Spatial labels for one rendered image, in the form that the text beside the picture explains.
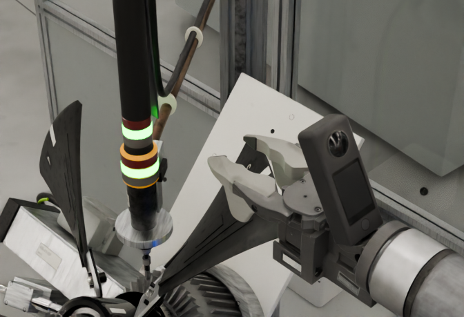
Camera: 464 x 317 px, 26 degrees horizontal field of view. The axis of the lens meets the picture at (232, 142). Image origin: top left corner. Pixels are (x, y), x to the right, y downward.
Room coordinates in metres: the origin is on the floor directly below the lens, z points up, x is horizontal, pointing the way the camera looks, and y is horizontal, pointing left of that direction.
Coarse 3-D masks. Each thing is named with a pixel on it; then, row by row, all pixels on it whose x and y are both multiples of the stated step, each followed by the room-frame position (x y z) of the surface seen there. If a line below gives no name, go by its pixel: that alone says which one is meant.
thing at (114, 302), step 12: (72, 300) 0.99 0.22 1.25; (84, 300) 0.99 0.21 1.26; (96, 300) 0.98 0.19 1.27; (108, 300) 0.99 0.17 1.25; (120, 300) 1.01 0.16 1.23; (132, 300) 1.05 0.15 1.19; (60, 312) 0.99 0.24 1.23; (72, 312) 0.99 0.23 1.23; (84, 312) 0.98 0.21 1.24; (96, 312) 0.97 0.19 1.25; (108, 312) 0.96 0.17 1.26; (132, 312) 0.99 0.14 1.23; (156, 312) 1.02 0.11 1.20; (168, 312) 1.03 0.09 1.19
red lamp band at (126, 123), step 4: (124, 120) 0.91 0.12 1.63; (144, 120) 0.91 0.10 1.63; (148, 120) 0.91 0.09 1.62; (124, 124) 0.91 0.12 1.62; (128, 124) 0.90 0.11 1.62; (132, 124) 0.90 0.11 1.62; (136, 124) 0.90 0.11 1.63; (140, 124) 0.90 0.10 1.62; (144, 124) 0.91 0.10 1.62; (148, 124) 0.91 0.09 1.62; (128, 128) 0.90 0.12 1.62; (132, 128) 0.90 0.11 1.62; (136, 128) 0.90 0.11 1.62; (140, 128) 0.90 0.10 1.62
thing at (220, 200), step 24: (264, 168) 1.06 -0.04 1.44; (216, 216) 1.04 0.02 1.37; (192, 240) 1.04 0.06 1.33; (216, 240) 0.99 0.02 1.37; (240, 240) 0.96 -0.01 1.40; (264, 240) 0.94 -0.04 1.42; (168, 264) 1.04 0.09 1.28; (192, 264) 0.98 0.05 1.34; (216, 264) 0.95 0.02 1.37; (168, 288) 0.96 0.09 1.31
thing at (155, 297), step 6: (156, 282) 1.04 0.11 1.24; (150, 288) 1.04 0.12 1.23; (156, 288) 1.02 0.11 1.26; (156, 294) 0.99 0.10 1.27; (150, 300) 0.99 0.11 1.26; (156, 300) 0.97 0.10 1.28; (138, 306) 1.01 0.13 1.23; (144, 306) 0.98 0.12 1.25; (150, 306) 0.97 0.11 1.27; (138, 312) 0.98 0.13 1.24; (144, 312) 0.96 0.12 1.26
